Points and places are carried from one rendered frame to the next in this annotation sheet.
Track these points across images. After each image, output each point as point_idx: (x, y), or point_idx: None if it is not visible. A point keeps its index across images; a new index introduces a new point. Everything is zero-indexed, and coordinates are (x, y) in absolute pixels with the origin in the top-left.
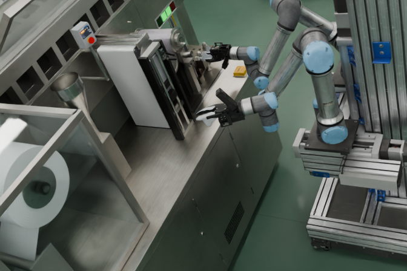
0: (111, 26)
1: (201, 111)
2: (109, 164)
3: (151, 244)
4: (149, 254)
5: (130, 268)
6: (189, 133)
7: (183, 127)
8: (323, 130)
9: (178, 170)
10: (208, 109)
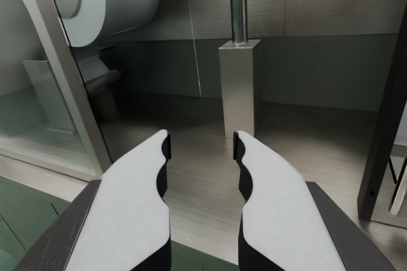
0: None
1: (246, 143)
2: None
3: (59, 198)
4: (54, 203)
5: (35, 178)
6: (392, 232)
7: (400, 206)
8: None
9: (238, 221)
10: (251, 192)
